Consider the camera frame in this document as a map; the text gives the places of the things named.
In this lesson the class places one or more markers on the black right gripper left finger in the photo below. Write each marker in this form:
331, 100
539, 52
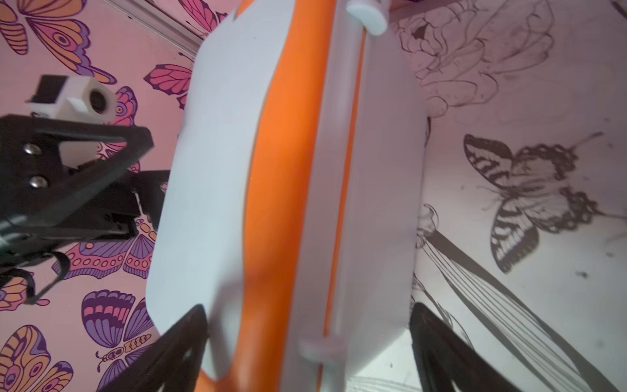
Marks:
173, 363

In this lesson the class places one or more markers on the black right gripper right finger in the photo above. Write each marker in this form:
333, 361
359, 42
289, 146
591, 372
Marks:
444, 362

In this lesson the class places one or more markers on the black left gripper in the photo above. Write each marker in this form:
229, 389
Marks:
44, 207

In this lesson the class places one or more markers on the grey and orange first aid box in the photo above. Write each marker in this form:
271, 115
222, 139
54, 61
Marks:
291, 211

